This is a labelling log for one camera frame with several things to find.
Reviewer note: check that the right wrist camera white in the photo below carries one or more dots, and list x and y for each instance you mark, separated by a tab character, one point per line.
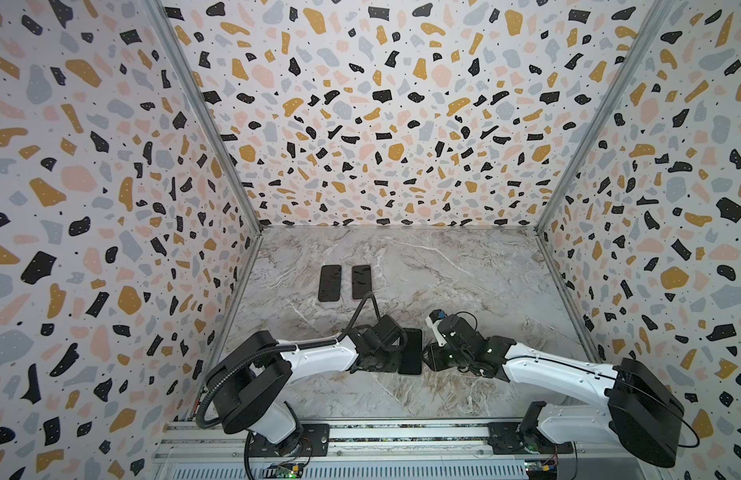
433	321

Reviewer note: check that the corner aluminium post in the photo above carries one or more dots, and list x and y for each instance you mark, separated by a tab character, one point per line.
155	12
656	16

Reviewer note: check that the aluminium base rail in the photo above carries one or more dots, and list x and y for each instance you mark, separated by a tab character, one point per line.
389	449

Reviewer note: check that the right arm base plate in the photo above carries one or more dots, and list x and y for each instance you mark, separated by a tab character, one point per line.
513	438

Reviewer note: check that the black phone case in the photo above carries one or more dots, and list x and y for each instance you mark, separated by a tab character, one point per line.
330	283

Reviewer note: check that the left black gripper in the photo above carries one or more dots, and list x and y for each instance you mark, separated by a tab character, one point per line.
395	361

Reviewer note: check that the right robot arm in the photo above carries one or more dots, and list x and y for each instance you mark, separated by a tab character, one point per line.
623	405

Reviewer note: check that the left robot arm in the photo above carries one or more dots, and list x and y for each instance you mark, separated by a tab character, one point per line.
242	391

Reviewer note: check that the left green circuit board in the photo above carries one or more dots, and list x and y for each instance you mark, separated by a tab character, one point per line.
284	471

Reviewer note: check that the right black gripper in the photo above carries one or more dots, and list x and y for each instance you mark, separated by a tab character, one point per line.
446	352

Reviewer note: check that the right corner aluminium post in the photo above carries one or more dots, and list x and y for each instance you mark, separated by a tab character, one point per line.
656	16

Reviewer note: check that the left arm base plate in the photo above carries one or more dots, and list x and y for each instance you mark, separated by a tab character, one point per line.
275	442

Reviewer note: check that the right circuit board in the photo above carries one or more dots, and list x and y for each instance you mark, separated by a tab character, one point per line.
540	470

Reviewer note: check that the left corner aluminium post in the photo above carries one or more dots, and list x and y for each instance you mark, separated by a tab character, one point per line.
155	12

